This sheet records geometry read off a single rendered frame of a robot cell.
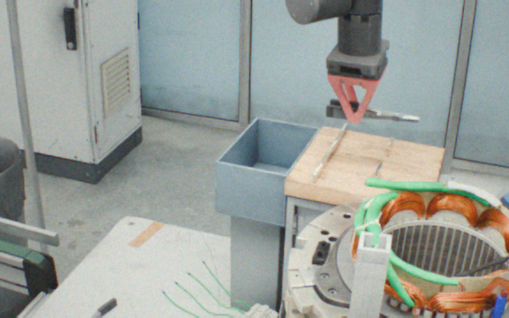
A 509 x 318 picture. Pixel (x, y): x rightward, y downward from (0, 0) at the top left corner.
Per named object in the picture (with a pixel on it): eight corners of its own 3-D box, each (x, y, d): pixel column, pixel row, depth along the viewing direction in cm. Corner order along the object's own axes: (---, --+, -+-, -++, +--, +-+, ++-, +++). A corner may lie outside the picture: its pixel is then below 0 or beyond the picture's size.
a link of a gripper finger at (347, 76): (324, 126, 88) (326, 59, 83) (338, 104, 94) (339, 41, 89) (376, 134, 86) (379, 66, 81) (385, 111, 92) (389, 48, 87)
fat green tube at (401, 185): (362, 195, 73) (364, 179, 72) (368, 178, 76) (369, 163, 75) (492, 215, 69) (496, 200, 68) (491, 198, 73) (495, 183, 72)
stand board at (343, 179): (284, 194, 92) (284, 179, 91) (322, 139, 108) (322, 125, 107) (427, 223, 86) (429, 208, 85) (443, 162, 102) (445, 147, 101)
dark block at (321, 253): (330, 249, 72) (331, 238, 71) (323, 267, 69) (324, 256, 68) (318, 246, 72) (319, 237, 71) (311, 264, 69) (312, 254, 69)
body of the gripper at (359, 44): (324, 72, 83) (325, 17, 79) (343, 47, 91) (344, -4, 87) (376, 79, 81) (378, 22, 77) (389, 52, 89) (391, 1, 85)
